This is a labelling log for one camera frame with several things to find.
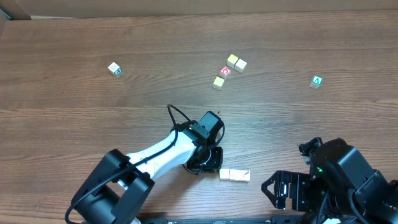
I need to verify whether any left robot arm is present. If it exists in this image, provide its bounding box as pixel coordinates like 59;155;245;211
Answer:
65;111;225;224

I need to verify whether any yellow block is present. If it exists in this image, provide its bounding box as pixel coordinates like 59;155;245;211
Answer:
219;168;230;180
226;54;239;68
213;77;225;90

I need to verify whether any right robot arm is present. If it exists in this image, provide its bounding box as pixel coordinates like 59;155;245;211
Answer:
261;137;397;223

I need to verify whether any white block far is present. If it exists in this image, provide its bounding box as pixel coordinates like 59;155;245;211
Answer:
234;58;247;73

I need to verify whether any white block green side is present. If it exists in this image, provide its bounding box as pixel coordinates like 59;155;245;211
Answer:
108;62;122;77

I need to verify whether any white block red mark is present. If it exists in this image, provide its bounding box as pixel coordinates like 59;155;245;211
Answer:
238;170;251;182

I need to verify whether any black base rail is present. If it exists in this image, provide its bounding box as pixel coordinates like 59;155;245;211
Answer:
139;215;302;224

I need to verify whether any green letter block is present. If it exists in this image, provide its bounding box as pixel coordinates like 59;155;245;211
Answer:
309;75;323;89

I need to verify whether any red circle block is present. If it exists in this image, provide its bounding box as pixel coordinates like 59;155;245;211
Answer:
219;66;231;79

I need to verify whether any white block green edge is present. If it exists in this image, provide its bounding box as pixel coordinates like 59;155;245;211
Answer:
229;169;241;181

